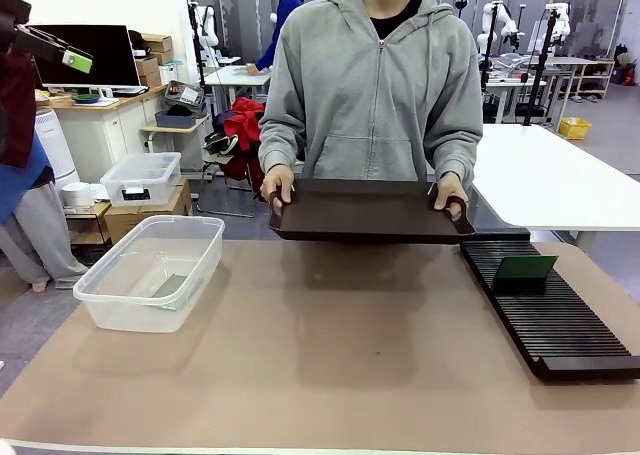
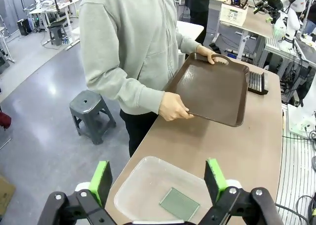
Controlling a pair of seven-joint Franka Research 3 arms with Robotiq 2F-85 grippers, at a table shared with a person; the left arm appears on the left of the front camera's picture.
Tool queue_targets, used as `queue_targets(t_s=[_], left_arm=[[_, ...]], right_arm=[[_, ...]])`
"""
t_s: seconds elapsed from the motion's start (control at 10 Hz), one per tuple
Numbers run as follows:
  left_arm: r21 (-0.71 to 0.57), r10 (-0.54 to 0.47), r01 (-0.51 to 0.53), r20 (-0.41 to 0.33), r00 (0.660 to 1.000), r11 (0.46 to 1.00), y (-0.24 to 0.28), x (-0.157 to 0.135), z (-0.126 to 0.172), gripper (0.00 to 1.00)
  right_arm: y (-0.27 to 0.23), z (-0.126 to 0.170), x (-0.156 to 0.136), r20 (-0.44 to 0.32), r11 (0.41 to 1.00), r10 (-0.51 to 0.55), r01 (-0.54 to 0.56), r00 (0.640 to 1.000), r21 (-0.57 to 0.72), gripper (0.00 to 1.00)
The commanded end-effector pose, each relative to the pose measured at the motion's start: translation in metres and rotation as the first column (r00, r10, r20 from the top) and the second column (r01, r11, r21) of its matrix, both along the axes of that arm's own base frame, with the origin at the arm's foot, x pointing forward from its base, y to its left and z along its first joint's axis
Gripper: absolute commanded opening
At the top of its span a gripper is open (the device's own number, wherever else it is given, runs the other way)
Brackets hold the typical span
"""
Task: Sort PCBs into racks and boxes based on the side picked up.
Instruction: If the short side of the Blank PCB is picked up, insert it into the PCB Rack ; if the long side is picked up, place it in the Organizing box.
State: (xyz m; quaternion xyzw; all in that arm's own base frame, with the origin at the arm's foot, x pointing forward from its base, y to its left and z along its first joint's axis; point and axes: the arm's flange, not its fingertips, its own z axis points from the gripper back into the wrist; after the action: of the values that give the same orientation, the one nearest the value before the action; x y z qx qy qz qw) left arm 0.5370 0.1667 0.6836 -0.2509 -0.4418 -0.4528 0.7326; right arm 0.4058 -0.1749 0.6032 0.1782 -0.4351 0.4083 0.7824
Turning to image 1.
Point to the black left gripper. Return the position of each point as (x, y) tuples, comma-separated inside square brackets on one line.
[(7, 32)]

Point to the green PCB board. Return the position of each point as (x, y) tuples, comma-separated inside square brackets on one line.
[(170, 286), (525, 267)]

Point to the dark brown serving tray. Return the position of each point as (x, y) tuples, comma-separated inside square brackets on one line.
[(370, 215)]

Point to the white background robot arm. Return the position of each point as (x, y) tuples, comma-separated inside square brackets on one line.
[(207, 25), (560, 20), (502, 25)]

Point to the person's left sleeved forearm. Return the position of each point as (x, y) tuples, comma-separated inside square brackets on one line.
[(457, 150)]

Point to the person's right sleeved forearm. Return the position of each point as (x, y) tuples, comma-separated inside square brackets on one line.
[(280, 147)]

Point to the person's right hand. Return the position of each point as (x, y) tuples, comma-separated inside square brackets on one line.
[(280, 187)]

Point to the person's left hand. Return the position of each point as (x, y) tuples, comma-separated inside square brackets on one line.
[(450, 187)]

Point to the black computer monitor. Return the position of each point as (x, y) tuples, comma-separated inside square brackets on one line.
[(110, 55)]

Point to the green round dish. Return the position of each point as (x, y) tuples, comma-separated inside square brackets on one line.
[(86, 97)]

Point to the dark red jacket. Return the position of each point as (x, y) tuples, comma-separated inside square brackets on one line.
[(17, 115)]

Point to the white air purifier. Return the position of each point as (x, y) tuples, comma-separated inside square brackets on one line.
[(57, 145)]

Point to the small cardboard box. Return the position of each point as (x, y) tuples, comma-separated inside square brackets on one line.
[(157, 42), (147, 67)]

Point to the white cabinet with wood top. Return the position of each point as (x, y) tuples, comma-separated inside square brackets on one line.
[(115, 135)]

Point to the small white storage box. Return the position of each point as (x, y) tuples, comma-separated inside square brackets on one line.
[(169, 72)]

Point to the blue cloth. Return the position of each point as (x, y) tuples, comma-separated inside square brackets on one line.
[(20, 185)]

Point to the black case with label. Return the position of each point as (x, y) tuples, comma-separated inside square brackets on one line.
[(185, 94)]

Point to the navy blue bin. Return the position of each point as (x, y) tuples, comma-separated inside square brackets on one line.
[(175, 119)]

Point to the small wooden side table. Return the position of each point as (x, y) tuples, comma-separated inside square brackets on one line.
[(170, 132)]

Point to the white round canister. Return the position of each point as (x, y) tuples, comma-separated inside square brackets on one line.
[(77, 195)]

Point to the clear lidded storage box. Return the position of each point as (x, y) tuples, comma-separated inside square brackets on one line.
[(140, 177)]

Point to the white background desk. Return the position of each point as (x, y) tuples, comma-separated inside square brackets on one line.
[(235, 77)]

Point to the large cardboard box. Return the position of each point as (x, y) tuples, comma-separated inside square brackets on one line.
[(150, 215)]

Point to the grey trousers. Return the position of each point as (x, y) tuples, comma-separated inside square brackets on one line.
[(40, 245)]

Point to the red garment on chair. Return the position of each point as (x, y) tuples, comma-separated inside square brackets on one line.
[(245, 120)]

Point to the black metal chair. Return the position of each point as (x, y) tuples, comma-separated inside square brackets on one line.
[(230, 170)]

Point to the clear plastic box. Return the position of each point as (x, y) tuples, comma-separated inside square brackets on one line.
[(150, 255)]

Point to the person in blue hoodie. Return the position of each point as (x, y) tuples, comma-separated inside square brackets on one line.
[(285, 20)]

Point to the person in grey hoodie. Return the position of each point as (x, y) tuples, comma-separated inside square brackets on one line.
[(375, 90)]

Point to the black tripod stand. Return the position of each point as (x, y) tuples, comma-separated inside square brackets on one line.
[(542, 65)]

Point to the white table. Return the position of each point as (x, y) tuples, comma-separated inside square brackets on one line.
[(550, 180)]

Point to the wooden background table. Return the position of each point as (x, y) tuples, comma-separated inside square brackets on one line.
[(580, 65)]

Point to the yellow plastic basket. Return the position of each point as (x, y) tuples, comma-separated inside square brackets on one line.
[(575, 129)]

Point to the black slotted PCB rack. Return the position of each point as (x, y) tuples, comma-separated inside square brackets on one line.
[(545, 320)]

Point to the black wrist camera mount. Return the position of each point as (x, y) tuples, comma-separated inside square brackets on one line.
[(12, 7)]

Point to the small black frame side table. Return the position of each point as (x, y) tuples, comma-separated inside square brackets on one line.
[(90, 230)]

